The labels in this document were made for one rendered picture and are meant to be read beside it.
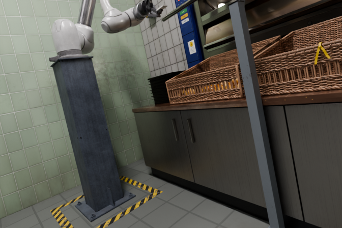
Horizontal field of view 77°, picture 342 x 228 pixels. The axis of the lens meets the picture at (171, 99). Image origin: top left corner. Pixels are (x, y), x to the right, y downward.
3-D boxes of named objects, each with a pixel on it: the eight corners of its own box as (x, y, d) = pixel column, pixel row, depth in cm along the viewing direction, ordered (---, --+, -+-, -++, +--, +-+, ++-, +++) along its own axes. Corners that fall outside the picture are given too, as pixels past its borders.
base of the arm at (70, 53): (47, 65, 143) (45, 57, 143) (80, 62, 157) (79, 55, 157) (53, 59, 129) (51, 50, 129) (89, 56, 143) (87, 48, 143)
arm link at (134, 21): (149, 18, 142) (133, 24, 135) (138, 26, 154) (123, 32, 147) (141, 2, 139) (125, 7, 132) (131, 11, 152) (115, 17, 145)
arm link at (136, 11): (146, 20, 141) (151, 16, 136) (134, 19, 135) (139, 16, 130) (143, 5, 140) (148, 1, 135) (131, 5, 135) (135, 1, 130)
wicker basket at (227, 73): (216, 91, 169) (209, 57, 168) (291, 81, 125) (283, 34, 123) (168, 105, 140) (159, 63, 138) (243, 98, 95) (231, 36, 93)
